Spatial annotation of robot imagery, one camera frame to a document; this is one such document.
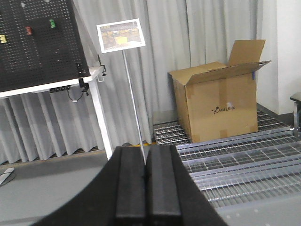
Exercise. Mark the sign on pole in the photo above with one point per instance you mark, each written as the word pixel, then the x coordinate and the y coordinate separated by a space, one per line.
pixel 120 36

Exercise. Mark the white table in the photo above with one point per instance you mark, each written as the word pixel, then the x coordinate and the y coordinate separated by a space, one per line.
pixel 53 119

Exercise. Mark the cardboard box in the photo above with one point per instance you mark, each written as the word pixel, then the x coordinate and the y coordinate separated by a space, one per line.
pixel 217 100

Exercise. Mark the metal floor grating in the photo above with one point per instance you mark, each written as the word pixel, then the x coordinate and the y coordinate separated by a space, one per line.
pixel 240 169

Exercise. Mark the black pegboard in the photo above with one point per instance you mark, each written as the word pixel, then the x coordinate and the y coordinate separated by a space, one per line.
pixel 39 44

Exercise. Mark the grey curtain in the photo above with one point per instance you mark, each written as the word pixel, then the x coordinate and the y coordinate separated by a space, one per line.
pixel 179 34

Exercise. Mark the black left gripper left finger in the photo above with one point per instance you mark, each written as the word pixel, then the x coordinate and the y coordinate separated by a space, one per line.
pixel 131 206

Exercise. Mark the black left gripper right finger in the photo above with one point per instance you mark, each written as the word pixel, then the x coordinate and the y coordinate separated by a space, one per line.
pixel 162 203

